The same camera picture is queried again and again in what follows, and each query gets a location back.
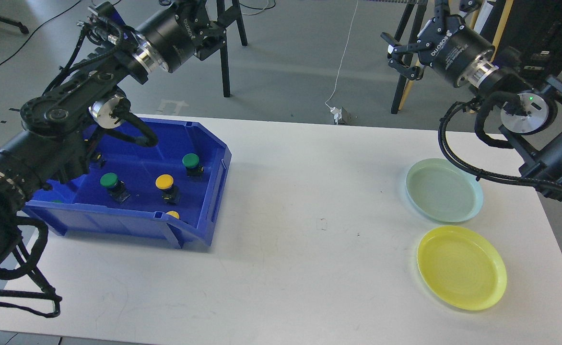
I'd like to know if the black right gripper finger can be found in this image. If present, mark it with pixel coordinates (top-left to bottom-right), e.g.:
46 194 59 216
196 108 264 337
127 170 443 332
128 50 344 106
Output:
380 32 422 54
388 53 424 81

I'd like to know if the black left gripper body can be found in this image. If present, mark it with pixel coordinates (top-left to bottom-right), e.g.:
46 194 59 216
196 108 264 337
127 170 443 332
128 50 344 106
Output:
136 0 228 73

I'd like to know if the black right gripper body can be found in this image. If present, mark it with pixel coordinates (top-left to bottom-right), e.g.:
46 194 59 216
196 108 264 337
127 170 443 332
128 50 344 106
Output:
400 15 497 88

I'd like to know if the yellow push button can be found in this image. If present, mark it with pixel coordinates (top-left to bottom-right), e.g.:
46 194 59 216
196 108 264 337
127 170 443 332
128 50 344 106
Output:
155 174 181 205

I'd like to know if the green push button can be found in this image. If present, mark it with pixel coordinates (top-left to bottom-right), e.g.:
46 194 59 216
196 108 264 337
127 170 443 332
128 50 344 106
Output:
99 172 130 204
181 153 204 179

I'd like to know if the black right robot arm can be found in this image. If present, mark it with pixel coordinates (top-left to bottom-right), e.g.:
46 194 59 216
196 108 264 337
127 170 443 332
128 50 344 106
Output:
380 11 562 201

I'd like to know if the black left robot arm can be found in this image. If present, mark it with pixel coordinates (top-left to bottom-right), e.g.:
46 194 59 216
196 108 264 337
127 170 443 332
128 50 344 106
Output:
0 0 247 318

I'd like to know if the light green plate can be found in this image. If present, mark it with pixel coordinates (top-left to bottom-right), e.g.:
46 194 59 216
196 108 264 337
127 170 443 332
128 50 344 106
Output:
405 159 483 223

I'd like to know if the yellow button at bin back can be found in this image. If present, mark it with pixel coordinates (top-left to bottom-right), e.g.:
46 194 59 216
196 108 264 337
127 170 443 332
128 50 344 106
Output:
84 139 106 169

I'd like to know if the yellow button at bin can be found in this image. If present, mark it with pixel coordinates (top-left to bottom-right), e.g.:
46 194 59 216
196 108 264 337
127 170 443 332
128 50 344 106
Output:
84 139 106 169
165 210 180 219

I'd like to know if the yellow button at bin front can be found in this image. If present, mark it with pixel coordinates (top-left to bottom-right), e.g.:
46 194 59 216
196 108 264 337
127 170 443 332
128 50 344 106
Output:
165 210 180 219

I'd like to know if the yellow plate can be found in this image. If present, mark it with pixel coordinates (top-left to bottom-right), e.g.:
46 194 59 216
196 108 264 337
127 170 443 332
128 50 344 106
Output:
416 225 508 311

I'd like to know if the black tripod stand right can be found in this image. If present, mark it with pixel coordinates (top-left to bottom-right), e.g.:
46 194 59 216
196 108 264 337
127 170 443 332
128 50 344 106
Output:
390 0 430 115

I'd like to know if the black tripod stand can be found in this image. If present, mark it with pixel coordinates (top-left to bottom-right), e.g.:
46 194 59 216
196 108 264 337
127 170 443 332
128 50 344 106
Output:
216 0 248 98
390 0 430 115

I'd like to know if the black tripod stand left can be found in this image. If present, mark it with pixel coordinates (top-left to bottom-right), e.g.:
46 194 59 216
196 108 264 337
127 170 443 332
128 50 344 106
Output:
216 0 248 98

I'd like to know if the yellow wooden pole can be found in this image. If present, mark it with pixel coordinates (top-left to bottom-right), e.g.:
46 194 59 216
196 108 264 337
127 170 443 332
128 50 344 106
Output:
391 0 514 114

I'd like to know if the black cabinet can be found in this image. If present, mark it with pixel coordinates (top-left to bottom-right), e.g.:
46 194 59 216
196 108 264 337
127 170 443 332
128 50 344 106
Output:
497 0 562 84

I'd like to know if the blue plastic bin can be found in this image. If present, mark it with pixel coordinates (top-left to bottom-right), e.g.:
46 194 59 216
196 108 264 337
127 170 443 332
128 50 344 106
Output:
24 118 232 249

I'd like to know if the white cable with plug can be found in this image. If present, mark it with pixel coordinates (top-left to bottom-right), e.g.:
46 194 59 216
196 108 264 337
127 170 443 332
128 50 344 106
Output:
325 0 359 125

